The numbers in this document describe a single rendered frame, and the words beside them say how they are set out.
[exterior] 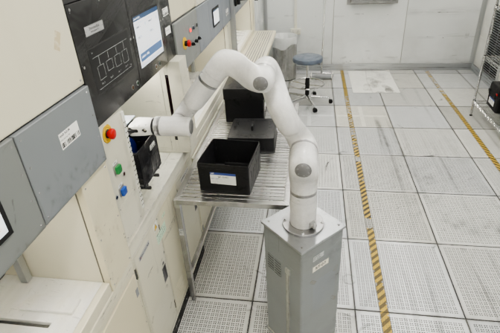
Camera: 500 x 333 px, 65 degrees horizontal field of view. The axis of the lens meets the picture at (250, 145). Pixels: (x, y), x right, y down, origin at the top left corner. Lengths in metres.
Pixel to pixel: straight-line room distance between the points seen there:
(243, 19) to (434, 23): 2.78
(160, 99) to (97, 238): 0.94
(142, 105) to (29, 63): 1.13
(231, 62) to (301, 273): 0.96
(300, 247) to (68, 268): 0.91
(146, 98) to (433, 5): 4.80
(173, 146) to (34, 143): 1.22
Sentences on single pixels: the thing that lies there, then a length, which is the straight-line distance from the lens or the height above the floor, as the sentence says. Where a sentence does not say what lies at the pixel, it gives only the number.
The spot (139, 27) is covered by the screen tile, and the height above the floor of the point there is 1.63.
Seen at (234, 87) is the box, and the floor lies 1.01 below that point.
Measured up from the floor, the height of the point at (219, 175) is 0.87.
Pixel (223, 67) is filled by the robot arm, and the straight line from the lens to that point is 1.51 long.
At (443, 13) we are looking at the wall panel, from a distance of 6.34.
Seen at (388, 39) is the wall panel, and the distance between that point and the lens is 6.26.
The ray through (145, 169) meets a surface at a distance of 1.79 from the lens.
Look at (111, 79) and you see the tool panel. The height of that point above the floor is 1.52.
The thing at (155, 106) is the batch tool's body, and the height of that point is 1.15.
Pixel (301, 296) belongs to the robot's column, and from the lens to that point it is 1.95.
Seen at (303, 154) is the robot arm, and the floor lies 1.18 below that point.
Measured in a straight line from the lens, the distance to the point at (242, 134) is 2.43.
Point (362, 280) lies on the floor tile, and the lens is 2.71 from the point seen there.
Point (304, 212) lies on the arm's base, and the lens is 1.77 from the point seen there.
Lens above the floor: 1.97
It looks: 29 degrees down
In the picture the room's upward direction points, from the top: 3 degrees counter-clockwise
